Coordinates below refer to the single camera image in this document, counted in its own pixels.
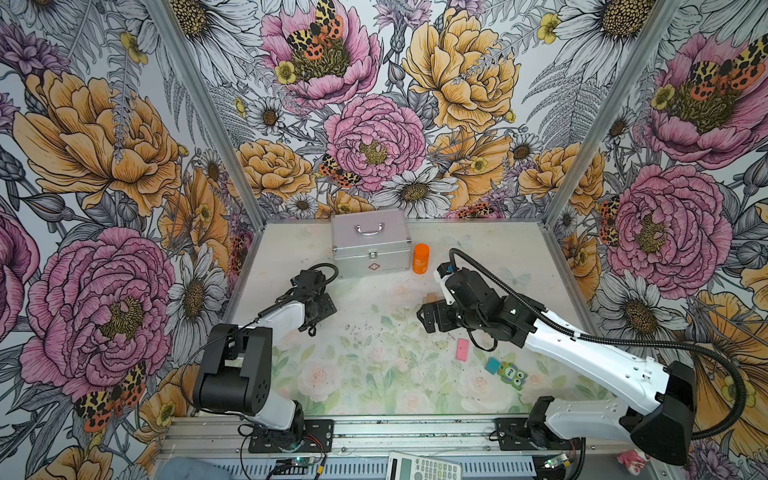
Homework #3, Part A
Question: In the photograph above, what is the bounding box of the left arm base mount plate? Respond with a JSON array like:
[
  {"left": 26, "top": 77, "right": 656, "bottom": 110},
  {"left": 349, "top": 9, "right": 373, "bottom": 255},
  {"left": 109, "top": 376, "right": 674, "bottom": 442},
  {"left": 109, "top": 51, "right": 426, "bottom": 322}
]
[{"left": 247, "top": 419, "right": 335, "bottom": 454}]

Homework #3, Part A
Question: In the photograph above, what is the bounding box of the aluminium frame corner post right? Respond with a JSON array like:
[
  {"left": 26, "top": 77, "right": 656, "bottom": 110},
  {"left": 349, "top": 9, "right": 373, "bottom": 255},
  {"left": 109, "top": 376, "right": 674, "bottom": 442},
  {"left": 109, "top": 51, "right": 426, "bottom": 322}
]
[{"left": 543, "top": 0, "right": 682, "bottom": 230}]

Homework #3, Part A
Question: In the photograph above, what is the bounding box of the aluminium frame corner post left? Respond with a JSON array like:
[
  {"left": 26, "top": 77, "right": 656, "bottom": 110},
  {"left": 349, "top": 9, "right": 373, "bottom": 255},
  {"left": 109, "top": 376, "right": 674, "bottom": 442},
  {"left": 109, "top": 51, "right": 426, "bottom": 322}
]
[{"left": 140, "top": 0, "right": 268, "bottom": 232}]

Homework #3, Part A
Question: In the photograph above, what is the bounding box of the silver aluminium case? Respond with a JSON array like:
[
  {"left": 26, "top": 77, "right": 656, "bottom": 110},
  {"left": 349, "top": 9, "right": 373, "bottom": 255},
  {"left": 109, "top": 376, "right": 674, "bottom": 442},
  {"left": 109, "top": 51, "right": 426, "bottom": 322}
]
[{"left": 331, "top": 209, "right": 413, "bottom": 278}]

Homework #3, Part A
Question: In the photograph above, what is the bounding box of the aluminium front rail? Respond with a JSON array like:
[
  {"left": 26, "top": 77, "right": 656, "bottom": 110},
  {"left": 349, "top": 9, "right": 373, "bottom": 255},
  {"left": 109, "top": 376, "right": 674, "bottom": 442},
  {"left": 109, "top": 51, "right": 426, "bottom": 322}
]
[{"left": 158, "top": 412, "right": 670, "bottom": 457}]

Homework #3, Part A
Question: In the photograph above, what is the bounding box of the teal cube block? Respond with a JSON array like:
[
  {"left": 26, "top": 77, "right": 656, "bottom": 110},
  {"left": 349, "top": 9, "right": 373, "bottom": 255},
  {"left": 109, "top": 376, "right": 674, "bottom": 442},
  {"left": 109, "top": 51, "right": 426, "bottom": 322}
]
[{"left": 484, "top": 357, "right": 502, "bottom": 375}]

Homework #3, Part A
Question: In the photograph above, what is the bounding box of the aluminium frame corner post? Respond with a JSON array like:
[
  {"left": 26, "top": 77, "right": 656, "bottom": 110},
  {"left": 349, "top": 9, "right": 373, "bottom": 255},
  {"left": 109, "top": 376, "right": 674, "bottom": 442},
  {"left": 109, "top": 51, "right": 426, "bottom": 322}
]
[
  {"left": 543, "top": 0, "right": 682, "bottom": 230},
  {"left": 140, "top": 0, "right": 268, "bottom": 232}
]

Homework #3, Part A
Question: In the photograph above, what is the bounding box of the natural wood block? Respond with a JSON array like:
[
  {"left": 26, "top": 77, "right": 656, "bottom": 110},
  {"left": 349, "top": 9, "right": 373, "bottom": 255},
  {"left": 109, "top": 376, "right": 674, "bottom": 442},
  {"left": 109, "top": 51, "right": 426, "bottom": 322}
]
[{"left": 422, "top": 293, "right": 443, "bottom": 306}]

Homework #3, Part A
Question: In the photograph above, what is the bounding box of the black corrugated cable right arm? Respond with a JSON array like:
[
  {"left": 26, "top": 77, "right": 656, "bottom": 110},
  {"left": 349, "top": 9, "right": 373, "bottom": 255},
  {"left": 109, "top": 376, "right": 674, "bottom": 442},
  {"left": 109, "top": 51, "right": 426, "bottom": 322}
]
[{"left": 448, "top": 247, "right": 748, "bottom": 442}]

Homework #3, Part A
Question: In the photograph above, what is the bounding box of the pink rectangular block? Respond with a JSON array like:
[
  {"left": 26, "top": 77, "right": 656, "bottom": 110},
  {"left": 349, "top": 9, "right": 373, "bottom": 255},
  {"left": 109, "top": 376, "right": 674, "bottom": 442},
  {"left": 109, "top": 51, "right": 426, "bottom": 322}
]
[{"left": 455, "top": 338, "right": 470, "bottom": 362}]

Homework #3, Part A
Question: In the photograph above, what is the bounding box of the pink white crumpled wrapper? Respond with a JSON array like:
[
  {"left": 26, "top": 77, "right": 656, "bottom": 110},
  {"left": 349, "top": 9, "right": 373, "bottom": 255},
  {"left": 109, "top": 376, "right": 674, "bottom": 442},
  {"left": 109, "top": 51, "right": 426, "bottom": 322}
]
[{"left": 617, "top": 450, "right": 647, "bottom": 476}]

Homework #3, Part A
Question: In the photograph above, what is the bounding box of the orange cylinder bottle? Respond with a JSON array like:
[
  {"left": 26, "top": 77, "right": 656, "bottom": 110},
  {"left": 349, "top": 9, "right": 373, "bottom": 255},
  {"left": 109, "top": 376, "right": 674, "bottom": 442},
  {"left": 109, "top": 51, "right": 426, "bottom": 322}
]
[{"left": 412, "top": 243, "right": 430, "bottom": 275}]

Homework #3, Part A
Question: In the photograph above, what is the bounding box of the grey calculator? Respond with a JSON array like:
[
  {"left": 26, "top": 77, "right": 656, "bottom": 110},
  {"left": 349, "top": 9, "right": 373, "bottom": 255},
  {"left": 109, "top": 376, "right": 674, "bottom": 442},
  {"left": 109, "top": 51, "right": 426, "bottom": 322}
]
[{"left": 386, "top": 452, "right": 463, "bottom": 480}]

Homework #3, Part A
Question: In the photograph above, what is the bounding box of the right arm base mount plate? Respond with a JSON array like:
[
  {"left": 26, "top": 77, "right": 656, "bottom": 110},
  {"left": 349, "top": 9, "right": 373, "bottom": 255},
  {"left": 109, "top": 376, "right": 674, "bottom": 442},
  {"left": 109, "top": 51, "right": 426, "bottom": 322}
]
[{"left": 488, "top": 417, "right": 582, "bottom": 451}]

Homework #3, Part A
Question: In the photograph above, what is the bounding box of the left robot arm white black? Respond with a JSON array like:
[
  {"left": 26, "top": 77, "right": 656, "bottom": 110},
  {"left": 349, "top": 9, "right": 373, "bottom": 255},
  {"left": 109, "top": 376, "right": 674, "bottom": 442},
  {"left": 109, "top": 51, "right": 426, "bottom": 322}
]
[{"left": 191, "top": 263, "right": 339, "bottom": 435}]

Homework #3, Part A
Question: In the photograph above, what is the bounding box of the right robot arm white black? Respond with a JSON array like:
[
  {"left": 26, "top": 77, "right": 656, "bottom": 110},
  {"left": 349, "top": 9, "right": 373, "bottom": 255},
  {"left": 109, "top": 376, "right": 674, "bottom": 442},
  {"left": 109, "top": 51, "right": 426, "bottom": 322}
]
[{"left": 417, "top": 263, "right": 696, "bottom": 466}]

